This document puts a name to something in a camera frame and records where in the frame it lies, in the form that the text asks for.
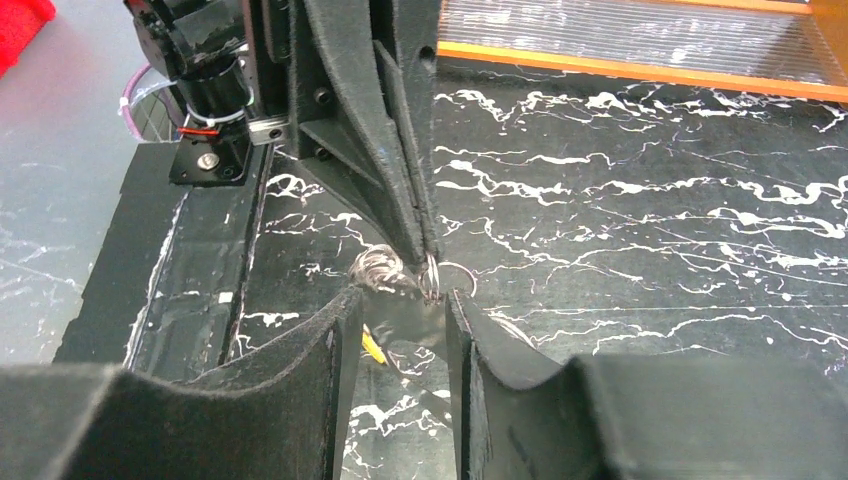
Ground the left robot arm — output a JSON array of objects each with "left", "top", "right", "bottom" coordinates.
[{"left": 126, "top": 1, "right": 442, "bottom": 267}]

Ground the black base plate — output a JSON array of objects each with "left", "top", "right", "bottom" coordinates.
[{"left": 54, "top": 143, "right": 268, "bottom": 382}]

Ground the orange wooden rack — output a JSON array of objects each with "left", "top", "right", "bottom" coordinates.
[{"left": 438, "top": 1, "right": 847, "bottom": 103}]

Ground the white keyring holder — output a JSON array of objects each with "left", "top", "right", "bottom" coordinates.
[{"left": 347, "top": 243, "right": 531, "bottom": 412}]

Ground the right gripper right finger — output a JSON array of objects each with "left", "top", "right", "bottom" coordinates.
[{"left": 445, "top": 291, "right": 847, "bottom": 479}]

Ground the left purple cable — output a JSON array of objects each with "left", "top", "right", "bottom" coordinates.
[{"left": 119, "top": 62, "right": 187, "bottom": 144}]

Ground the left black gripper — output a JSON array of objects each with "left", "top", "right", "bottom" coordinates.
[{"left": 244, "top": 1, "right": 442, "bottom": 265}]

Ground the yellow tagged key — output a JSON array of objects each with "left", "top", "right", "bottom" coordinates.
[{"left": 361, "top": 325, "right": 387, "bottom": 365}]

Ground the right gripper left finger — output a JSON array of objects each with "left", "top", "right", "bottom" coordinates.
[{"left": 1, "top": 287, "right": 363, "bottom": 479}]

